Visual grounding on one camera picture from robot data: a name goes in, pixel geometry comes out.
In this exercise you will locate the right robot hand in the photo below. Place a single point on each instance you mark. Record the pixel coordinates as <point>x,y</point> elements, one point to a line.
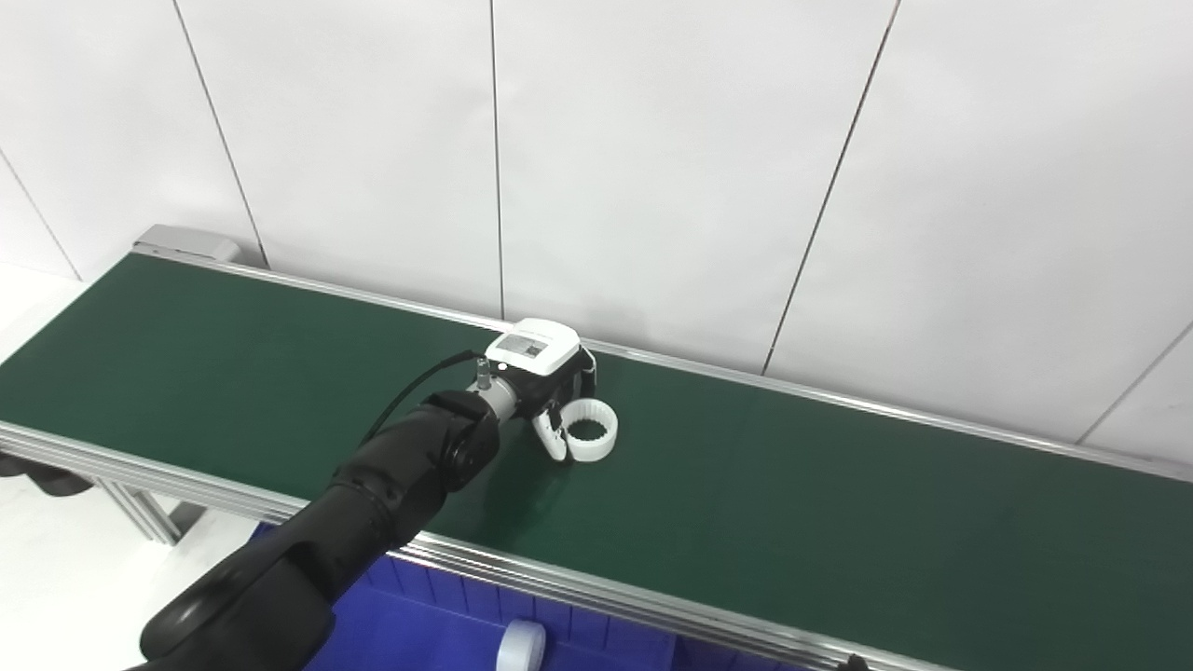
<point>853,664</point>

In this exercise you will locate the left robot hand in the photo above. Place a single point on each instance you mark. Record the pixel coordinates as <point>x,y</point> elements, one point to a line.
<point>536,359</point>

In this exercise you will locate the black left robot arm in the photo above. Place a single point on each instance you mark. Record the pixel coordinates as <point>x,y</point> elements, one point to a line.
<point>354,513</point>

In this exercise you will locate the white plastic cylinder part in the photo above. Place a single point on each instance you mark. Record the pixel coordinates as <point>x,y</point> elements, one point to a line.
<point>520,650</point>

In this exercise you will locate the blue bin with white parts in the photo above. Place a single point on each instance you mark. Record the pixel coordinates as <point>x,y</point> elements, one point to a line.
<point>419,634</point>

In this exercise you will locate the grey conveyor end cover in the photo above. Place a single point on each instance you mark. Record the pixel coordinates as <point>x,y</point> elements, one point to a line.
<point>186,244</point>

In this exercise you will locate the aluminium conveyor leg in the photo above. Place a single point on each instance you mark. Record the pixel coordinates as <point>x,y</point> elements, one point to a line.
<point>140,511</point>

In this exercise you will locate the green conveyor belt with aluminium frame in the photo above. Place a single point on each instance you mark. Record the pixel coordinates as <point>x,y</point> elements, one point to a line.
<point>792,503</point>

